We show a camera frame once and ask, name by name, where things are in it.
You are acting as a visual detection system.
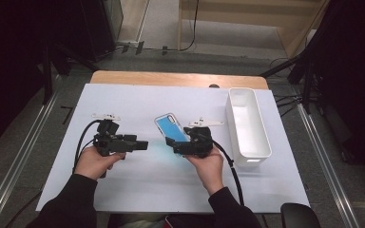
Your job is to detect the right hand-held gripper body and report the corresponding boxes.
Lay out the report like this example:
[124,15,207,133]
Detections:
[182,117,225,159]

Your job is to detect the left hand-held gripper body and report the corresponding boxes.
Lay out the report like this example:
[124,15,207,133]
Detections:
[91,112,139,158]

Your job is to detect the blue phone case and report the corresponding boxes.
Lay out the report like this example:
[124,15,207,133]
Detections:
[154,112,192,158]

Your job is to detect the white plastic bin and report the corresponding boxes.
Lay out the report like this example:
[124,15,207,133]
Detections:
[224,86,273,168]

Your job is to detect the person's left hand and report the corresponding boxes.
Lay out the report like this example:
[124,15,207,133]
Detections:
[73,145,127,181]

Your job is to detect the person's right hand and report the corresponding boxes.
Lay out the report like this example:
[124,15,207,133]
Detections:
[183,145,225,196]

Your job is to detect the white board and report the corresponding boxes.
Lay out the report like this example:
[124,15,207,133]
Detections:
[35,83,311,214]

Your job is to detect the black metal stand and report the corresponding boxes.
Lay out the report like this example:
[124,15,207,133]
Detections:
[259,0,331,115]
[41,41,99,105]

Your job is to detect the black cabinet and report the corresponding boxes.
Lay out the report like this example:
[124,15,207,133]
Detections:
[75,0,125,63]

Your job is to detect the wooden shelf unit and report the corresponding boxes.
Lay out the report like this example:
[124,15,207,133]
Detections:
[177,0,331,60]

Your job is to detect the left hand-held gripper cable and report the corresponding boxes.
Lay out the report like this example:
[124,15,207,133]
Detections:
[4,119,103,228]

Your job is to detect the hand-held gripper cable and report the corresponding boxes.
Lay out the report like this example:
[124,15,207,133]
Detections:
[212,139,245,207]
[4,119,103,228]

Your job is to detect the right hand-held gripper cable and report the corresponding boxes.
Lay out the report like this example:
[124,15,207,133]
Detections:
[212,139,245,207]

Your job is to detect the metal floor rail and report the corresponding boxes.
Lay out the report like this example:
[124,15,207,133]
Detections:
[296,103,362,228]
[0,91,61,228]

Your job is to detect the black floor cables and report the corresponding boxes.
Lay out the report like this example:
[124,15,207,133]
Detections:
[274,93,302,118]

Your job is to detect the black hanging cable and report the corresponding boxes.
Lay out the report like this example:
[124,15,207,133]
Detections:
[180,0,201,52]

